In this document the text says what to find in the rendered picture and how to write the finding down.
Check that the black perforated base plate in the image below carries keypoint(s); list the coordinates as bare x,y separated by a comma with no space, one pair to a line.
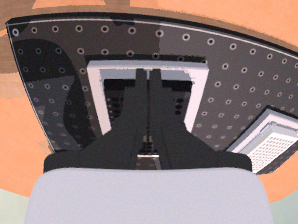
247,75

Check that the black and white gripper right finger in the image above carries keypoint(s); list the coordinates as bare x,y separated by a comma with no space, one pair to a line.
183,150

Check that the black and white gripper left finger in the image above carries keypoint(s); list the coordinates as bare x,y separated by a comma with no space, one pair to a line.
114,149

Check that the black well plate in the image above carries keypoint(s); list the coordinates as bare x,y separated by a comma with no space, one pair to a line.
114,93

